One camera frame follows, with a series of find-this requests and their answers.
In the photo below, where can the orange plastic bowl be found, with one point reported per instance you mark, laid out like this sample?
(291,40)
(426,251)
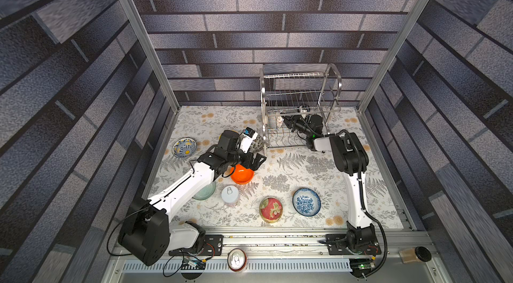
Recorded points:
(241,175)

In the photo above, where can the floral table mat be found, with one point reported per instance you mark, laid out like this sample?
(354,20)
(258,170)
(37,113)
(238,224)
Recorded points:
(285,171)

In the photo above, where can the red floral bowl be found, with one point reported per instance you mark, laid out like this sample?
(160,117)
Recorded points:
(271,209)

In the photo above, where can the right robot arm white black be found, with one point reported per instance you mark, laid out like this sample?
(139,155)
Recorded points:
(351,159)

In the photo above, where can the blue yellow patterned plate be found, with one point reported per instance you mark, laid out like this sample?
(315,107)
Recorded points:
(184,147)

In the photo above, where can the blue white floral bowl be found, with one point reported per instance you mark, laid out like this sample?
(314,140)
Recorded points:
(306,202)

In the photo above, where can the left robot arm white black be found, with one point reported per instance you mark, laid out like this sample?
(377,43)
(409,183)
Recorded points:
(146,232)

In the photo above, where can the white brown dotted bowl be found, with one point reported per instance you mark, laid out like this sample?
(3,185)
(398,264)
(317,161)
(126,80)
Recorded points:
(279,122)

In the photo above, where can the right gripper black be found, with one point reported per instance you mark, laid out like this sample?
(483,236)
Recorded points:
(292,123)

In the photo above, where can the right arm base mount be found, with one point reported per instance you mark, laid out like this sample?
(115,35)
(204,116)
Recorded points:
(337,245)

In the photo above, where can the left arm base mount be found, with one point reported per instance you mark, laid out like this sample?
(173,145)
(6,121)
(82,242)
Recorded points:
(211,245)

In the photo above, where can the pale green ceramic bowl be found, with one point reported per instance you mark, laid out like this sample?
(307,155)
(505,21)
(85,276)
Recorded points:
(205,192)

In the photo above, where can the dark glass patterned bowl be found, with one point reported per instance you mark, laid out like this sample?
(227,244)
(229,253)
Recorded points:
(271,120)

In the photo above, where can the stainless steel dish rack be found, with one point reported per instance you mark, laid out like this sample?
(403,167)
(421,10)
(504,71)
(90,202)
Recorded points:
(289,93)

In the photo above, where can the black white leaf bowl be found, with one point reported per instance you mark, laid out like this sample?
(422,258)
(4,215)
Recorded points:
(257,144)

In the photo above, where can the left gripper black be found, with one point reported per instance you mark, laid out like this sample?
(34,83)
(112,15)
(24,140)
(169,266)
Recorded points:
(248,163)

